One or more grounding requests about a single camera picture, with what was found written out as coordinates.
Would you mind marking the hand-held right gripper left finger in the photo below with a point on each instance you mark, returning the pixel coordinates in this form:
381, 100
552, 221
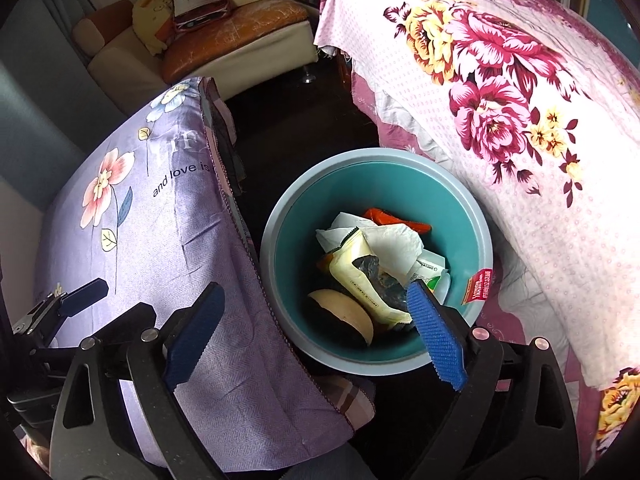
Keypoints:
195, 332

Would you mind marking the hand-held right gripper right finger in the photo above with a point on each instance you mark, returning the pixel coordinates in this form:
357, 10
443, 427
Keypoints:
435, 330

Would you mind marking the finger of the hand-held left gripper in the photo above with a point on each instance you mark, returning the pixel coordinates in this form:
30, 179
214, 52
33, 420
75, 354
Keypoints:
85, 296
125, 320

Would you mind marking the white green pouch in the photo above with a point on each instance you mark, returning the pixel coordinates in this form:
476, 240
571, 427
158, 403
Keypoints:
430, 267

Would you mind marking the coconut shell bowl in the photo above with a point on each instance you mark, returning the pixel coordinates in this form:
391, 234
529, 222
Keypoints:
345, 310

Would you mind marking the white tissue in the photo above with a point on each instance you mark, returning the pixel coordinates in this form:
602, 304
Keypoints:
395, 245

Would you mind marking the yellow wrapper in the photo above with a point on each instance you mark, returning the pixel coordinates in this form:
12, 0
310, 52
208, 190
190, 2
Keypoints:
350, 270

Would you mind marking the red orange packet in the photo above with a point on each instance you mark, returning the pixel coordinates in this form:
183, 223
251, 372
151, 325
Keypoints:
385, 217

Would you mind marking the teal plastic bin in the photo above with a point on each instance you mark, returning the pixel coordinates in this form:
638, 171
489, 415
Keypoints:
300, 210

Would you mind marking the purple floral bedsheet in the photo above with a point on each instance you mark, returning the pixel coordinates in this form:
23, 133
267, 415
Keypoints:
165, 240

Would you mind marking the pink floral blanket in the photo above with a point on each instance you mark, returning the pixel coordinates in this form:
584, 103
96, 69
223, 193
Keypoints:
500, 160

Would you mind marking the grey blue curtain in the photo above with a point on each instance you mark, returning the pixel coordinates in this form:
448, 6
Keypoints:
50, 105

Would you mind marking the beige sofa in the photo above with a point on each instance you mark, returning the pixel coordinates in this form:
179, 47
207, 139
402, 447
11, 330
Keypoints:
130, 75

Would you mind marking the yellow cushion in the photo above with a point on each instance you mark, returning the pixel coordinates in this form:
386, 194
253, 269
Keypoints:
150, 20

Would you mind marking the orange seat cushion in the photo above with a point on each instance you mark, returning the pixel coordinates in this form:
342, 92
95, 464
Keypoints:
240, 35

